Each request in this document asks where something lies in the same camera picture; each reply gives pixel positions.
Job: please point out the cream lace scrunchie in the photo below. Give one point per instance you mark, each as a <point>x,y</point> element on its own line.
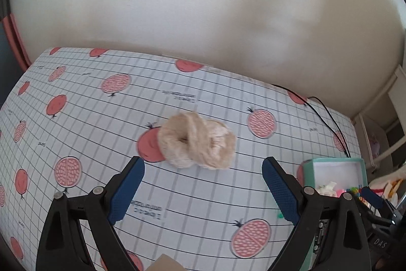
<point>196,145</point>

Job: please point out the teal cardboard box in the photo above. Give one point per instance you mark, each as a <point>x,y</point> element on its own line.
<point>333,169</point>

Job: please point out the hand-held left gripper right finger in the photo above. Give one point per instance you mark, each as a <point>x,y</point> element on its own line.
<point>284,191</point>

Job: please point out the white furniture frame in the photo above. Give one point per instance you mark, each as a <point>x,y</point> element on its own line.
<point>380,131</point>

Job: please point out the pile of colourful small clips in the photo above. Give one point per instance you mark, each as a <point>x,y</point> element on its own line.
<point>354,190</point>

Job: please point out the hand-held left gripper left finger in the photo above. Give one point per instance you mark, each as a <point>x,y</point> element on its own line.
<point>123,194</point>

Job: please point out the pink hair clip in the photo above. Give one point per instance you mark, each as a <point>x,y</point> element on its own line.
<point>341,192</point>

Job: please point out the pink curtain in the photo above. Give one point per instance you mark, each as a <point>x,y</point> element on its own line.
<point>17,42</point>

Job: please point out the pomegranate print tablecloth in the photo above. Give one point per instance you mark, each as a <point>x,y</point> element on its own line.
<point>95,131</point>

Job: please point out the brown cardboard piece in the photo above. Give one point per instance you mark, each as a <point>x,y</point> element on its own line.
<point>163,263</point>

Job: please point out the green plastic pick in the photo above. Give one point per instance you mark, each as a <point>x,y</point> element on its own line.
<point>279,215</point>

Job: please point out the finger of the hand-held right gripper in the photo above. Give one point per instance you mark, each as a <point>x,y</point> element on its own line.
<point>372,197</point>

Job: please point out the white hair claw clip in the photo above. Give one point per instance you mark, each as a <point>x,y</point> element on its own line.
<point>326,188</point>

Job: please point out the white plastic bag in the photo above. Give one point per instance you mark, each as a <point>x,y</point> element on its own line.
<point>395,177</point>

